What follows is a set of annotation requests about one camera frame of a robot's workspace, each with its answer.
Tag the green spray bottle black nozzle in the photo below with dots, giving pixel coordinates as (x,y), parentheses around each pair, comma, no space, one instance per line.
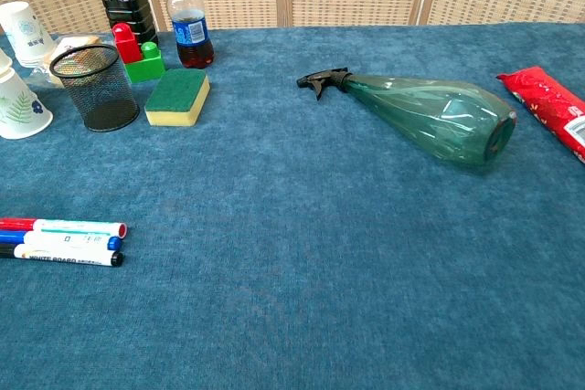
(434,120)

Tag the small cola bottle blue cap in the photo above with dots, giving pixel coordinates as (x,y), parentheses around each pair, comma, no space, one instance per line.
(192,34)

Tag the blue tablecloth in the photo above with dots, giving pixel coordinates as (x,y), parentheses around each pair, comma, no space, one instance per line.
(292,271)

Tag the green yellow sponge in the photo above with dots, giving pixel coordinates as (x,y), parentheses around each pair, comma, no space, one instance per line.
(176,93)

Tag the green toy block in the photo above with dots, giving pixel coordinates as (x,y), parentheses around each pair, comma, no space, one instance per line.
(146,68)

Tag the black mesh pen holder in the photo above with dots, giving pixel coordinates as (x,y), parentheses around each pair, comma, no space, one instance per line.
(103,98)

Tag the red toy block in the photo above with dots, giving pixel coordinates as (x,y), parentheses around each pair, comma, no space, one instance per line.
(125,45)

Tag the red whiteboard marker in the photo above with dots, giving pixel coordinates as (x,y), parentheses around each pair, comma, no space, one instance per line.
(68,227)

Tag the blue whiteboard marker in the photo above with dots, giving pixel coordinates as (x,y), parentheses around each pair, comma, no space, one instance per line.
(59,240)

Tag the black whiteboard marker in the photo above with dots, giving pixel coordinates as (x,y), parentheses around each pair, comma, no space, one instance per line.
(64,256)

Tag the wrapped sandwich bread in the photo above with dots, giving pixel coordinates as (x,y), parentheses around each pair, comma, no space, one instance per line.
(80,40)

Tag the red snack package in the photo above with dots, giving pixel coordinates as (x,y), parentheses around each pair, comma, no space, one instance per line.
(544,98)

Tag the white printed paper cup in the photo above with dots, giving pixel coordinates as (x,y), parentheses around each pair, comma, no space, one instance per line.
(3,63)
(18,111)

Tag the white paper cup blue logo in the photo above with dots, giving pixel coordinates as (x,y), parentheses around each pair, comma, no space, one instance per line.
(25,29)

